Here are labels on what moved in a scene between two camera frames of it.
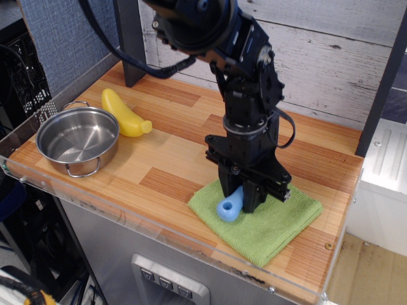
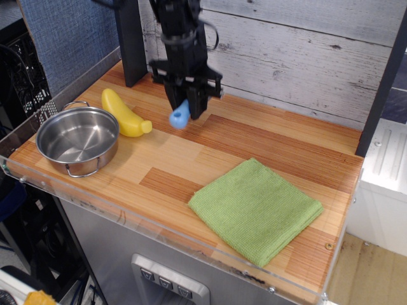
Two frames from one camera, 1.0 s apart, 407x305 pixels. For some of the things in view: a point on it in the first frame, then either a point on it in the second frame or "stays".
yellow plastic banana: [130, 124] stays
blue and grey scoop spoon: [229, 208] → [179, 117]
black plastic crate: [25, 96] stays
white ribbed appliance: [378, 214] stays
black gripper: [252, 157] → [187, 62]
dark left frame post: [128, 18] stays
